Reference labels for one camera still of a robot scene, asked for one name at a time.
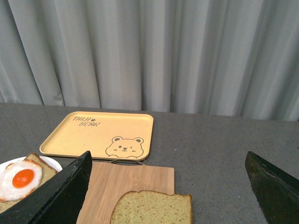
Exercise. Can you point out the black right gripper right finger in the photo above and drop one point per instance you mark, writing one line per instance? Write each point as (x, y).
(276, 191)

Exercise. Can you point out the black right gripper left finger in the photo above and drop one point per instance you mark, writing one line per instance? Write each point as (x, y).
(58, 201)

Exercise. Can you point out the white round plate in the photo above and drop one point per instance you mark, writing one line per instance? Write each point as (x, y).
(53, 163)

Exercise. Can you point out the bread slice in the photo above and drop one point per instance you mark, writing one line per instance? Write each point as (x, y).
(151, 207)
(48, 173)

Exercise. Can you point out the fake fried egg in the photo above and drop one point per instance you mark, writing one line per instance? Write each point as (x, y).
(20, 179)

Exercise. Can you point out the bamboo cutting board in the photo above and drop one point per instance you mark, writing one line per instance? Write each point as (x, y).
(108, 182)

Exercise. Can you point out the yellow bear tray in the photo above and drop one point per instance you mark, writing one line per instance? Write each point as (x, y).
(107, 135)

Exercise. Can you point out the grey curtain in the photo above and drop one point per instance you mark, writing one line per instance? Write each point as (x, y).
(217, 57)

